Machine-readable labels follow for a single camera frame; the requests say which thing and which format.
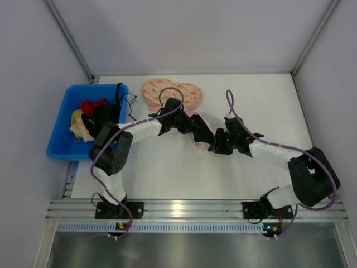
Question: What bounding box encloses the white mesh laundry bag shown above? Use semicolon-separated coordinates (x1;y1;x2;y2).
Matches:
183;110;224;149

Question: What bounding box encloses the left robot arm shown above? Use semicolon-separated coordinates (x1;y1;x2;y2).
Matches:
89;98;214;206

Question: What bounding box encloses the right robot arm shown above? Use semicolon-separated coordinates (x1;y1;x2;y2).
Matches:
208;118;341;209

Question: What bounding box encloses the tulip print laundry bag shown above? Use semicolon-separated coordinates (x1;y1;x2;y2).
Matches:
142;78;203;112

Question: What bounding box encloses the red garment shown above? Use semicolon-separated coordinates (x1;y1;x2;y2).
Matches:
79;98;108;116

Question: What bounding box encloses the beige garment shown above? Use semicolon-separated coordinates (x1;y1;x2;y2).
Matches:
69;117;94;142

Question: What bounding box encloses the yellow garment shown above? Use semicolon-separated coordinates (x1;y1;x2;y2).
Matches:
70;109;83;126

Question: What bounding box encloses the blue plastic bin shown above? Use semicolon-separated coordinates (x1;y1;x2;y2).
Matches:
47;84;129;161

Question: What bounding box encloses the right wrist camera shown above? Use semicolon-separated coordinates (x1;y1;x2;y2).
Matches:
224;113;239;126

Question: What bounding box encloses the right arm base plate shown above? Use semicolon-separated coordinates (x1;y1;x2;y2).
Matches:
242;200;293;221

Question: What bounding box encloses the black garment with straps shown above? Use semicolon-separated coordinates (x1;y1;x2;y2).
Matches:
81;83;137;138

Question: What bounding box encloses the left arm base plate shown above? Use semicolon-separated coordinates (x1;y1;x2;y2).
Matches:
95;197;144;219

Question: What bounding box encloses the aluminium mounting rail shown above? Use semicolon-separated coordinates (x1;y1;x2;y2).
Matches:
45;199;348;222

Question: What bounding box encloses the perforated cable tray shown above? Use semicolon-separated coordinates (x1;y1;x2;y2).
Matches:
57;222;293;234

